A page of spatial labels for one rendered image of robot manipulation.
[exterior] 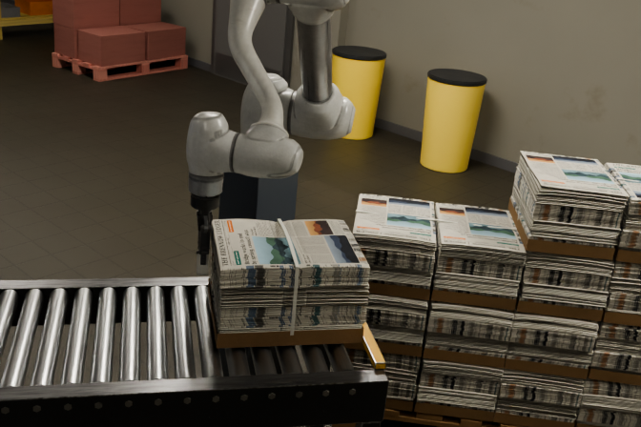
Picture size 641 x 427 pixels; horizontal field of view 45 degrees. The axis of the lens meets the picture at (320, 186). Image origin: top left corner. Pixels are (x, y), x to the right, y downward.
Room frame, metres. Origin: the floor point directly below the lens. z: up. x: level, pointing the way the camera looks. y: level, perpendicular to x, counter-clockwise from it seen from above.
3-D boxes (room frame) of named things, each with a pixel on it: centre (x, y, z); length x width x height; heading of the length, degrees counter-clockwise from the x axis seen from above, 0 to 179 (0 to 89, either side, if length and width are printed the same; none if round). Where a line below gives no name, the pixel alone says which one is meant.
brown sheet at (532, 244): (2.53, -0.84, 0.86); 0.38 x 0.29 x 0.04; 178
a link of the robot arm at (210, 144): (1.86, 0.28, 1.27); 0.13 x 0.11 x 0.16; 82
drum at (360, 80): (6.29, -0.21, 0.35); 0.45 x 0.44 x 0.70; 139
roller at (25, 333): (1.65, 0.70, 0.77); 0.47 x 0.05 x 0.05; 14
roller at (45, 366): (1.67, 0.64, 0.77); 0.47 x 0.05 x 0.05; 14
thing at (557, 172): (2.53, -0.85, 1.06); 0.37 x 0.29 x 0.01; 178
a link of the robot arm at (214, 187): (1.86, 0.29, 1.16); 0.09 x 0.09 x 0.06
